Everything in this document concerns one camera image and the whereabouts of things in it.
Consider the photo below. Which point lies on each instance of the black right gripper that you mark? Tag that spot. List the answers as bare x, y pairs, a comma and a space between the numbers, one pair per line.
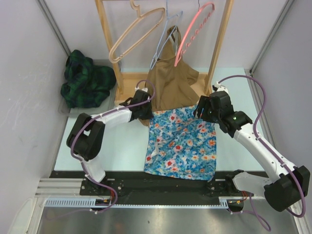
204, 102

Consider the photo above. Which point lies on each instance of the tan brown skirt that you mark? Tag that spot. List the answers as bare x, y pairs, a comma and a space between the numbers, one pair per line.
172, 84

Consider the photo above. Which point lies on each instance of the blue floral garment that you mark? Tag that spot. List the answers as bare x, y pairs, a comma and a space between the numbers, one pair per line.
181, 146

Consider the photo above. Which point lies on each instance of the light blue wire hanger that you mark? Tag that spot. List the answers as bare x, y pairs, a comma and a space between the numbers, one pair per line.
164, 38

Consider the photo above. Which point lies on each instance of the beige wooden hanger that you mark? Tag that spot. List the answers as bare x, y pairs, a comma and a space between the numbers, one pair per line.
141, 28

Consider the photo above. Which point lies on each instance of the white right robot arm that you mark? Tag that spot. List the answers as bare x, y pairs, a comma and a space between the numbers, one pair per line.
285, 183

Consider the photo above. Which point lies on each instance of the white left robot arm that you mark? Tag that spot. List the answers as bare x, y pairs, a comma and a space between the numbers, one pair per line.
86, 137

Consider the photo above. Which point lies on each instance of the pink plastic hanger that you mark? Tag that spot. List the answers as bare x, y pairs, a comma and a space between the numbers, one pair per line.
191, 33

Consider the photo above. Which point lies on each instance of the wooden clothes rack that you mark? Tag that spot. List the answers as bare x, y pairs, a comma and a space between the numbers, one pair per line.
126, 80

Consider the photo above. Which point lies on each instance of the grey plastic bin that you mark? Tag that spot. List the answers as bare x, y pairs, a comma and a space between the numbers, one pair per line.
106, 105

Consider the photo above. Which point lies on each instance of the green plaid garment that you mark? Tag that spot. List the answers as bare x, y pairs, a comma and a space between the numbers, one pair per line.
86, 85

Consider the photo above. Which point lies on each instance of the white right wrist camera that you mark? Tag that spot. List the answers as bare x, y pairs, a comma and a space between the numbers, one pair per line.
217, 87

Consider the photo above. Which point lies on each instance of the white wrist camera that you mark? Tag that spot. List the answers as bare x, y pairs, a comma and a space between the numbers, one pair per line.
217, 87
145, 89

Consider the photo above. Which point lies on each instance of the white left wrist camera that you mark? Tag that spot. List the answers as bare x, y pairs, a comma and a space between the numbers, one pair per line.
145, 89

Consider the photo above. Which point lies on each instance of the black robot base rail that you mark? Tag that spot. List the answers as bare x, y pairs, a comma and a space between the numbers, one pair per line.
141, 190

